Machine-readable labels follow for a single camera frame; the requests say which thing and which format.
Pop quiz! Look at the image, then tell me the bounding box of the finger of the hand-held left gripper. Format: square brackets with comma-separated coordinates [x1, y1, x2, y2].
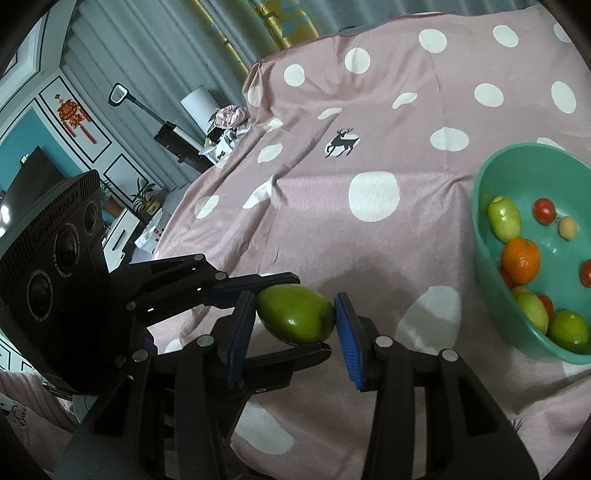
[108, 253, 302, 328]
[240, 342, 332, 409]

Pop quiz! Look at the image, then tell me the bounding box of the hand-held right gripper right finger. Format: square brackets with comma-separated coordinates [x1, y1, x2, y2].
[334, 292, 539, 480]

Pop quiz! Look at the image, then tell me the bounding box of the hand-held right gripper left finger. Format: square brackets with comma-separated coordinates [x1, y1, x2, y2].
[55, 292, 257, 480]

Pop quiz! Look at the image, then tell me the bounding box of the large green mango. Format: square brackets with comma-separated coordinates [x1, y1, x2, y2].
[256, 284, 336, 345]

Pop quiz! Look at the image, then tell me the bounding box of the green plastic basin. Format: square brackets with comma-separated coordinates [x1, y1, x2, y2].
[471, 143, 591, 366]

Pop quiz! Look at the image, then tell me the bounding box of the small red tomato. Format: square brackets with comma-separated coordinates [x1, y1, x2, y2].
[533, 198, 557, 226]

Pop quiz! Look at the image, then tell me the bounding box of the white cabinet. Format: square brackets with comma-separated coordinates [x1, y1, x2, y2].
[102, 208, 158, 269]

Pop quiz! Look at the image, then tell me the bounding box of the potted plant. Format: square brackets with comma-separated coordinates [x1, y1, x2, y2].
[99, 180, 122, 216]
[131, 178, 158, 214]

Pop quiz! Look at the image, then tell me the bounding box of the black television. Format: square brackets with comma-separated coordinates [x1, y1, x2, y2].
[0, 146, 66, 209]

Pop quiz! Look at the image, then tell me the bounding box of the pink fleece clothing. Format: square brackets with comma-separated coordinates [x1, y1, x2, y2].
[0, 368, 80, 446]

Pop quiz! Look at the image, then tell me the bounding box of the black and white bag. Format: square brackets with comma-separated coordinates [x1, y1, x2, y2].
[202, 122, 253, 168]

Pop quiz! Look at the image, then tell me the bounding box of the black stick vacuum cleaner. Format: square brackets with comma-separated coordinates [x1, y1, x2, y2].
[108, 83, 205, 172]

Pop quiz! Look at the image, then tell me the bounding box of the pink crumpled cloth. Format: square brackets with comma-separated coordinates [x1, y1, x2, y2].
[213, 104, 250, 131]

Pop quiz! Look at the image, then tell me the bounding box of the white cylindrical lamp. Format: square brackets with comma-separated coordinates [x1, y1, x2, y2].
[180, 84, 221, 136]

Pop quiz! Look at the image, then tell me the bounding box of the orange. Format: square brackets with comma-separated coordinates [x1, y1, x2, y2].
[501, 237, 541, 286]

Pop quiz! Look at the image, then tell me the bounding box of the pink polka-dot blanket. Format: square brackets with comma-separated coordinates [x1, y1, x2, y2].
[152, 0, 591, 480]

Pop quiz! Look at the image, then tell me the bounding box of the grey curtain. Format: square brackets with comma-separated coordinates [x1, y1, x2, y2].
[62, 0, 260, 188]

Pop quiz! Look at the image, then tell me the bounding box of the yellow patterned curtain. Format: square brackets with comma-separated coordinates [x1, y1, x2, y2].
[193, 0, 320, 52]

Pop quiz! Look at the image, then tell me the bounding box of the red knot wall ornament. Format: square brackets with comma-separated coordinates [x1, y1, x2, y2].
[54, 93, 99, 145]

